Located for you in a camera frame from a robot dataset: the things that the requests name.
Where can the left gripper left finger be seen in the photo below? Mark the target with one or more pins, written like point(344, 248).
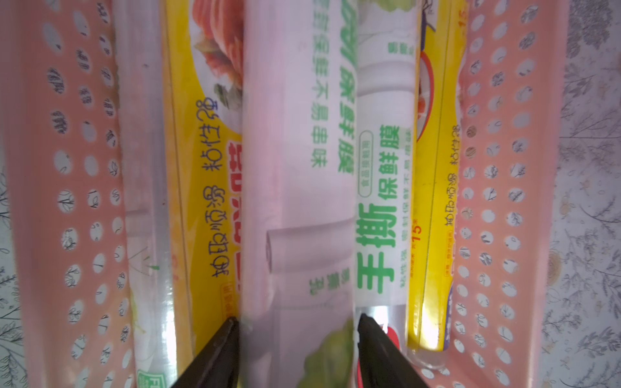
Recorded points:
point(217, 364)

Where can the yellow wrap roll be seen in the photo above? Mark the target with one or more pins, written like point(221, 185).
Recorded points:
point(205, 48)
point(436, 182)

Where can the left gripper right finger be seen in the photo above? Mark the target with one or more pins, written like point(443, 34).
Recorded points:
point(380, 363)

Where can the pink plastic basket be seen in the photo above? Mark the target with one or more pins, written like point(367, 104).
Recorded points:
point(66, 315)

